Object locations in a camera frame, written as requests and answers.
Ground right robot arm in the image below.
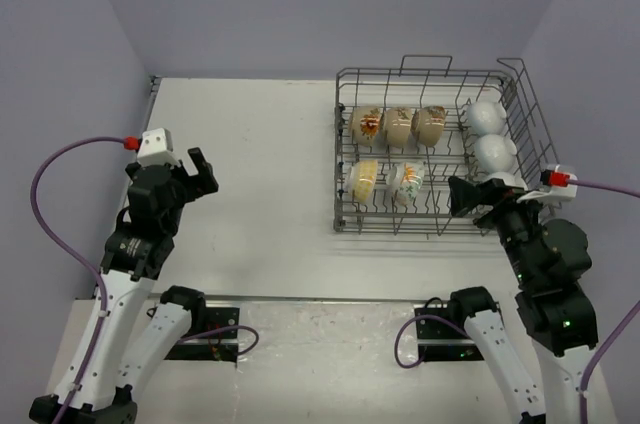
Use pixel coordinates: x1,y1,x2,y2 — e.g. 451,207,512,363
448,177,599,423

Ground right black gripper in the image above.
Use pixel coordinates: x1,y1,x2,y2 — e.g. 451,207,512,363
448,173,553,283

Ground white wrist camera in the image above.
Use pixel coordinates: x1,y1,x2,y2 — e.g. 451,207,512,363
516,164,577,204
136,128,180,167

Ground white bowl near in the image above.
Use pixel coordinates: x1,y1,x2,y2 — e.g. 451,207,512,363
483,171,528,190

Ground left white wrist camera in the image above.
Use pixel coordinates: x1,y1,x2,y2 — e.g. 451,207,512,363
136,128,180,167

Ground beige bowl brown pattern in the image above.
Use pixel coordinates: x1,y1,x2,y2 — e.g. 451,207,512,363
411,106,447,148

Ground white bowl far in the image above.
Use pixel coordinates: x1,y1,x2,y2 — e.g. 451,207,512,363
467,101,507,136

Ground grey wire dish rack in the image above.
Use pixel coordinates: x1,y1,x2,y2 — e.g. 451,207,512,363
333,54,559,237

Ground yellow patterned bowl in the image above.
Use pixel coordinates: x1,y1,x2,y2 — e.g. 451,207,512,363
346,159,378,204

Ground white bowl green leaves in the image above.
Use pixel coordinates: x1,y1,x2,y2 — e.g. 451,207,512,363
386,161,425,206

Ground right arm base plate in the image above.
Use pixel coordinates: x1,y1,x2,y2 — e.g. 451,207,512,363
415,319,484,363

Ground white bowl middle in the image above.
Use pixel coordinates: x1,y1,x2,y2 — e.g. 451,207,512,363
474,134,517,174

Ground beige bowl orange flower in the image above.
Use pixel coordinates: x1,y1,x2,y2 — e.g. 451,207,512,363
348,106,383,147

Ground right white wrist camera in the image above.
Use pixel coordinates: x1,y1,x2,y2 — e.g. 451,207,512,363
516,164,577,204

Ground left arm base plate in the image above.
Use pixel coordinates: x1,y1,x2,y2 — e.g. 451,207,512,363
162,306,241,363

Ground beige bowl white flower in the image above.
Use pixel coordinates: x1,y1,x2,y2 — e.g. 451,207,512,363
382,107,413,149

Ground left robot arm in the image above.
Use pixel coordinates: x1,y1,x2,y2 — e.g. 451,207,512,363
29,138,219,423

